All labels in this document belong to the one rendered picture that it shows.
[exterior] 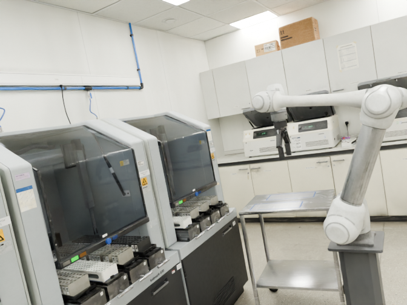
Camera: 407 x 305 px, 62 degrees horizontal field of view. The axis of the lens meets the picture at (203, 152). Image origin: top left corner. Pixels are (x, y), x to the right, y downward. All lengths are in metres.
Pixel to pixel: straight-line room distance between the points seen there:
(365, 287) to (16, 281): 1.64
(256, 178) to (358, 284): 2.70
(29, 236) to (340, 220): 1.35
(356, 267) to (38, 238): 1.55
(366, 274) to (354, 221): 0.40
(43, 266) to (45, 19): 2.23
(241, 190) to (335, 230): 3.03
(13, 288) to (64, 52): 2.22
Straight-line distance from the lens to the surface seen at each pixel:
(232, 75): 4.80
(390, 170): 4.17
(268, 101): 1.75
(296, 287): 2.50
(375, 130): 1.62
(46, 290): 1.65
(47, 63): 3.16
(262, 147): 4.39
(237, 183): 4.63
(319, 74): 4.44
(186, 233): 2.24
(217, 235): 2.55
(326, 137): 4.17
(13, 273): 1.56
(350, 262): 2.01
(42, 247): 1.61
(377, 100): 1.55
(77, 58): 3.38
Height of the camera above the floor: 1.47
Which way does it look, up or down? 5 degrees down
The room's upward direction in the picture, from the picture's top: 11 degrees counter-clockwise
